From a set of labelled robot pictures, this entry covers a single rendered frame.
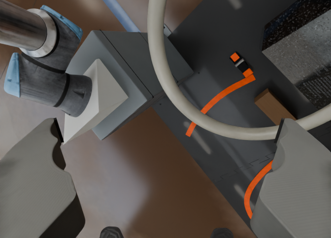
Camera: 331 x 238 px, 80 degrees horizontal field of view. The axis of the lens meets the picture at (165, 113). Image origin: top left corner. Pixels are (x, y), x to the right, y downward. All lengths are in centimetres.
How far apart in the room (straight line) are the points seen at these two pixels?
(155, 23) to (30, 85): 57
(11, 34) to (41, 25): 10
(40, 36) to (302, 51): 91
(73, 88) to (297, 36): 88
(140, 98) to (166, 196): 164
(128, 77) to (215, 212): 176
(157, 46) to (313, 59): 69
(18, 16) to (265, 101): 138
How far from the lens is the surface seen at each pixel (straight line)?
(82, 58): 106
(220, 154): 187
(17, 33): 69
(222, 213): 230
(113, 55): 95
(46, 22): 77
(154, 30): 38
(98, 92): 84
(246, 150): 182
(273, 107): 155
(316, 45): 92
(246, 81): 162
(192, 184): 215
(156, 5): 38
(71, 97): 88
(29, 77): 84
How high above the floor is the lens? 161
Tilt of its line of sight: 60 degrees down
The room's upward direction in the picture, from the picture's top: 132 degrees counter-clockwise
